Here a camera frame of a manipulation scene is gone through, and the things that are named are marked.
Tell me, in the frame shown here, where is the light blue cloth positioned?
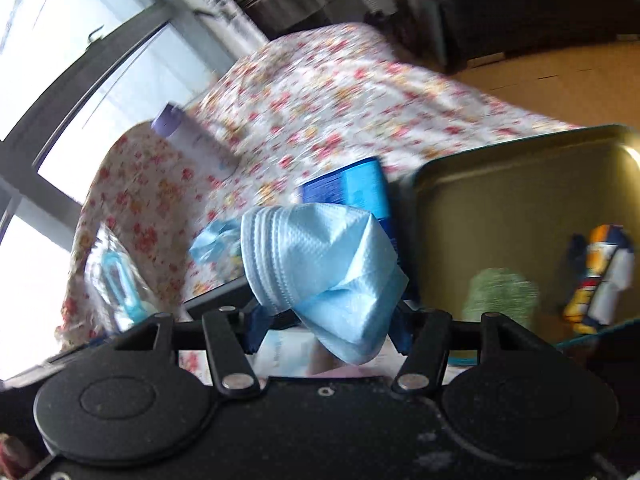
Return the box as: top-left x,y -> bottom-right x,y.
240,204 -> 408,365

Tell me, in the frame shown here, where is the crumpled light blue mask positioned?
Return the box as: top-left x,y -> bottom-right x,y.
189,219 -> 241,264

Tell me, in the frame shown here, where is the green knitted cloth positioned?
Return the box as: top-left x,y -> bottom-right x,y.
460,268 -> 539,328

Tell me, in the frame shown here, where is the blue tissue pack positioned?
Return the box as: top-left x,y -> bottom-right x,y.
299,156 -> 398,250

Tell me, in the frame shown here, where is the clear plastic packet blue item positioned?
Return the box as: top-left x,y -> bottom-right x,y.
85,223 -> 160,334

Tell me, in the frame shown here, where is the gold metal tin box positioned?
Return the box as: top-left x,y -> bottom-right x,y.
399,125 -> 639,348

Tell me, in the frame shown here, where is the purple capped white bottle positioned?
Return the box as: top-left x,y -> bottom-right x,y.
152,103 -> 240,181

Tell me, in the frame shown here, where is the blue orange white toy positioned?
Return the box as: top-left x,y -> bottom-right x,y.
562,224 -> 634,335

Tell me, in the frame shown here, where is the floral bed sheet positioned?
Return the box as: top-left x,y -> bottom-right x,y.
55,24 -> 567,348

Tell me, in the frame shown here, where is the window frame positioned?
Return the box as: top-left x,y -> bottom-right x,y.
1,0 -> 265,248

